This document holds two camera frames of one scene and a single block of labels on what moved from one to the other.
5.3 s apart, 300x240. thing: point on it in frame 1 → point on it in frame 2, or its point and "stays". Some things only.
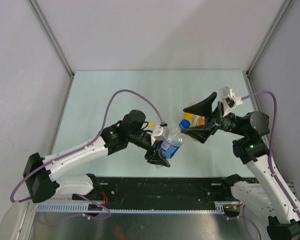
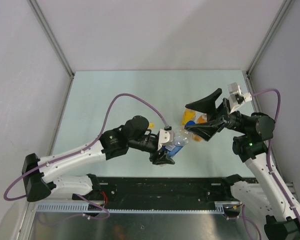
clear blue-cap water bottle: (170, 147) stays
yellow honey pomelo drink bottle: (192, 118) stays
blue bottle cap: (184, 124) → (189, 122)
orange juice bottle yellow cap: (201, 120) stays
